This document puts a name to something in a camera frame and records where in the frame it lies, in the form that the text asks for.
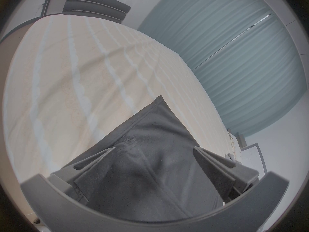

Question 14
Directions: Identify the black T-shirt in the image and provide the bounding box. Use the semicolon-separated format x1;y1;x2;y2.
54;95;226;222

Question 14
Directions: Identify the grey bedside table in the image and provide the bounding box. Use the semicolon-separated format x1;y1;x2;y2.
227;128;247;150

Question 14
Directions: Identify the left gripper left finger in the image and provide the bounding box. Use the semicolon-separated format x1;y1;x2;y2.
49;147;117;205

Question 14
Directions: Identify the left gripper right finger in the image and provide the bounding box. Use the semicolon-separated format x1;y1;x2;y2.
193;146;260;199

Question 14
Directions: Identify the black chest of drawers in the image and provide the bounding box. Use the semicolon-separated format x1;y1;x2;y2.
40;0;132;25

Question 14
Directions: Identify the white printed pillow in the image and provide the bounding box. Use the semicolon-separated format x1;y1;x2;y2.
225;130;242;164

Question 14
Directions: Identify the blue-green curtain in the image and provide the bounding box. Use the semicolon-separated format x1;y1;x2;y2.
136;0;273;71
192;14;307;136

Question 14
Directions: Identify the bed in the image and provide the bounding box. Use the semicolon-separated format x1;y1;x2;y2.
2;14;267;202

